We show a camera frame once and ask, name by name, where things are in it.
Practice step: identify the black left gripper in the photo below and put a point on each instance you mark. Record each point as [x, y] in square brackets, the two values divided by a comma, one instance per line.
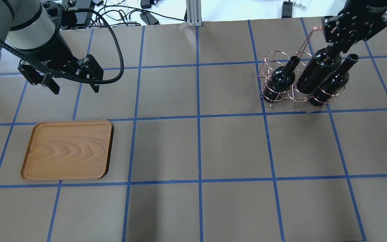
[50, 53]

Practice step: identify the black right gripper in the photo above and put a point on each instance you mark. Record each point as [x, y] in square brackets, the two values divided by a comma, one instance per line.
[364, 26]

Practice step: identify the dark wine bottle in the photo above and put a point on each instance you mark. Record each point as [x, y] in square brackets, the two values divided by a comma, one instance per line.
[336, 81]
[281, 81]
[323, 63]

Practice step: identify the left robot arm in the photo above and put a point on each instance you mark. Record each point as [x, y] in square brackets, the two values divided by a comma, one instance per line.
[31, 30]

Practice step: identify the wooden tray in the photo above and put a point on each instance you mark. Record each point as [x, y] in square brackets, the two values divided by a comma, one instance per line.
[68, 150]

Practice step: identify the black power adapter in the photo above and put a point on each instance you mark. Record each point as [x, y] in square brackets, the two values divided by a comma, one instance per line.
[287, 9]

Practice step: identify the copper wire bottle basket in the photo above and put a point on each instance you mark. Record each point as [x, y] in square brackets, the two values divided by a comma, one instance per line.
[270, 64]

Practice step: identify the aluminium frame post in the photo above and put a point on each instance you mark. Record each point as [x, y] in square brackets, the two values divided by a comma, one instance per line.
[193, 11]

